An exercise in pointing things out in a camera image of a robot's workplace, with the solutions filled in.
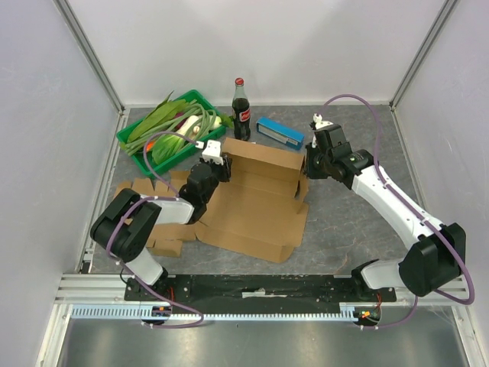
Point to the large cardboard box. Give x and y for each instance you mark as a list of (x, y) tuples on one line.
[(261, 212)]

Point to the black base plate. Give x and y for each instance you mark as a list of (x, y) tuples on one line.
[(329, 288)]

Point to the cola glass bottle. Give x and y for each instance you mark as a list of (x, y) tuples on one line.
[(241, 112)]

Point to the aluminium frame rail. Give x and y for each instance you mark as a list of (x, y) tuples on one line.
[(73, 23)]

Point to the orange carrot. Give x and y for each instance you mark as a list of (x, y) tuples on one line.
[(148, 146)]

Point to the blue rectangular box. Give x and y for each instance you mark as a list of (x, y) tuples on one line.
[(281, 133)]

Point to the blue slotted cable duct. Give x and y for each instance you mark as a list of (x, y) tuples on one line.
[(150, 312)]

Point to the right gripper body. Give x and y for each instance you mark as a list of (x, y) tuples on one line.
[(312, 164)]

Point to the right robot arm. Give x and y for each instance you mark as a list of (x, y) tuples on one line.
[(435, 251)]

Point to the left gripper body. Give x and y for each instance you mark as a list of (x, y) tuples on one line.
[(221, 172)]

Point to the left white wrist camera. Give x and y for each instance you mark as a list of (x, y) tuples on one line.
[(211, 151)]

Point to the bok choy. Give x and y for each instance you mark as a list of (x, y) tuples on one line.
[(166, 146)]

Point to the green plastic tray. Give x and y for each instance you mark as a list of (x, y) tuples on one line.
[(145, 161)]

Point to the long green beans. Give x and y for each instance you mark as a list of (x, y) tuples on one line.
[(167, 128)]

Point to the small flat cardboard box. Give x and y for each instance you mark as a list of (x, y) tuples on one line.
[(166, 239)]

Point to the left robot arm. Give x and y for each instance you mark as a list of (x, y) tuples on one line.
[(124, 227)]

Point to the large green leaf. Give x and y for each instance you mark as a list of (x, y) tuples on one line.
[(164, 112)]

